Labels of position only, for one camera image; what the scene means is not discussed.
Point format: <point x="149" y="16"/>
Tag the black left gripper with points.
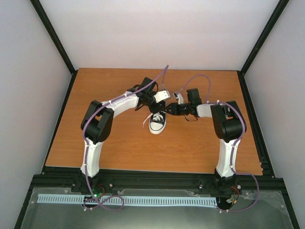
<point x="157" y="109"/>

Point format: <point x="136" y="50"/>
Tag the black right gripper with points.
<point x="174" y="107"/>

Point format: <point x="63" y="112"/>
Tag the white shoelace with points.
<point x="156" y="121"/>

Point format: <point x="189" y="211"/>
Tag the black white canvas sneaker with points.
<point x="156" y="132"/>

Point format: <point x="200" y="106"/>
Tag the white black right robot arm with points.
<point x="229" y="126"/>

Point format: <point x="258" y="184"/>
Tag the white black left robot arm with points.
<point x="97" y="123"/>

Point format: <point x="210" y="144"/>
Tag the clear acrylic cover plate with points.
<point x="263" y="210"/>

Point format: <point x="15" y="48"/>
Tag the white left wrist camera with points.
<point x="163" y="95"/>

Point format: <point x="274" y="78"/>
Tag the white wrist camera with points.
<point x="178" y="97"/>
<point x="163" y="95"/>

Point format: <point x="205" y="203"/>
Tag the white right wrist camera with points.
<point x="178" y="97"/>

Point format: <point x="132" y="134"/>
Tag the black aluminium frame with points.
<point x="60" y="177"/>

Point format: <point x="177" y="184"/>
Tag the light blue slotted cable duct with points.
<point x="132" y="201"/>

